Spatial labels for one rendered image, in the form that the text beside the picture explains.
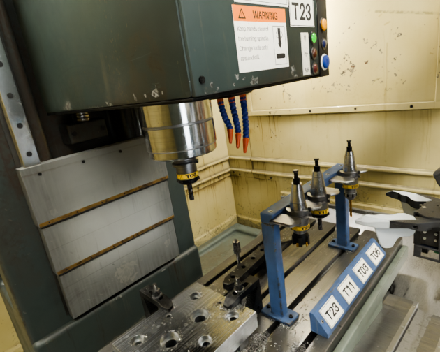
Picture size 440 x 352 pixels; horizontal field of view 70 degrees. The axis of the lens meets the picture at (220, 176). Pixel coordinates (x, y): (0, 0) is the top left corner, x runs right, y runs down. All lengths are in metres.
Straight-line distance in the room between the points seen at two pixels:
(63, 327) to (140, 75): 0.91
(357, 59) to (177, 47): 1.14
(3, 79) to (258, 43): 0.69
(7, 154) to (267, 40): 0.77
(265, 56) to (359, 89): 0.96
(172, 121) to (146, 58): 0.14
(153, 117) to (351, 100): 1.08
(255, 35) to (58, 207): 0.75
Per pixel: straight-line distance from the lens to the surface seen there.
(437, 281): 1.47
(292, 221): 0.80
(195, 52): 0.49
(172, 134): 0.64
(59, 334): 1.25
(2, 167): 1.06
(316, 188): 0.91
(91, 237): 1.13
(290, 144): 1.76
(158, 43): 0.53
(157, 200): 1.24
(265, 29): 0.63
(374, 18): 1.53
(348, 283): 1.06
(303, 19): 0.75
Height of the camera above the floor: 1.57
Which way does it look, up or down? 17 degrees down
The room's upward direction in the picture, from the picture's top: 9 degrees counter-clockwise
